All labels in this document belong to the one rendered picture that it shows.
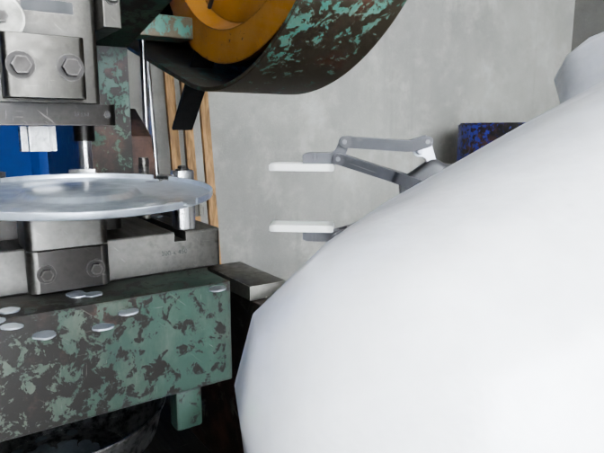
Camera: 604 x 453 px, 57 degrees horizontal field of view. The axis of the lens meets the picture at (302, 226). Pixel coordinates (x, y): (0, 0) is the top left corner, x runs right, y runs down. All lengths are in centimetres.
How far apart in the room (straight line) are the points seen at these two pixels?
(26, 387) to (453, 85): 273
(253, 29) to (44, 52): 34
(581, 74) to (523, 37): 305
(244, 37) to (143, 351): 55
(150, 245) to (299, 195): 173
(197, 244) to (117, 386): 23
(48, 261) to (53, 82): 24
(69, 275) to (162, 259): 14
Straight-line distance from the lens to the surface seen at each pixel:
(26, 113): 85
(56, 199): 62
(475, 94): 329
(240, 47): 102
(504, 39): 350
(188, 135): 198
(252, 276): 82
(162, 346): 77
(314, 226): 60
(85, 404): 77
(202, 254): 86
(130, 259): 82
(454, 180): 16
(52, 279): 77
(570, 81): 60
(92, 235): 77
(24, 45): 82
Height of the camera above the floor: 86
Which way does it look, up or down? 10 degrees down
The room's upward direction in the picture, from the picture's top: straight up
